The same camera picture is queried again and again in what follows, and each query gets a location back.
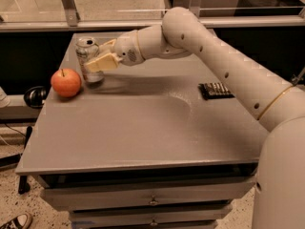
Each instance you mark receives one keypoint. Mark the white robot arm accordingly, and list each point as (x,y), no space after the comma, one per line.
(278,105)

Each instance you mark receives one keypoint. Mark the grey drawer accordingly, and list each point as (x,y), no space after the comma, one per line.
(151,217)
(147,194)

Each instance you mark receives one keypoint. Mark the top grey drawer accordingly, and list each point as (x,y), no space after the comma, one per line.
(147,194)

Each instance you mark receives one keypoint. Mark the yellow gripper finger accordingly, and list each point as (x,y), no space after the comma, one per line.
(107,46)
(103,62)

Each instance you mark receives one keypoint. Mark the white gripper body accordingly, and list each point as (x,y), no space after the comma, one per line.
(127,49)

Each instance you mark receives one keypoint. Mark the black snack bar packet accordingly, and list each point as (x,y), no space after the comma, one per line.
(215,90)

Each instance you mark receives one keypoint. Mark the metal railing with glass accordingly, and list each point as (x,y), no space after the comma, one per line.
(95,15)

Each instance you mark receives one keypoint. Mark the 7up soda can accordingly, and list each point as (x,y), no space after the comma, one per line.
(86,49)

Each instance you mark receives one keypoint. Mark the red apple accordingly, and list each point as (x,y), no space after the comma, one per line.
(66,82)

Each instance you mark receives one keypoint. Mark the black white sneaker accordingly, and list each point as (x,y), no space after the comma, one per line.
(22,221)

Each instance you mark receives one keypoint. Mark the black headphones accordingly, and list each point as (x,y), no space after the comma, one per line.
(35,97)

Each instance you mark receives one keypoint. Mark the grey drawer cabinet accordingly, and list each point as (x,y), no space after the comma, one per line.
(147,123)

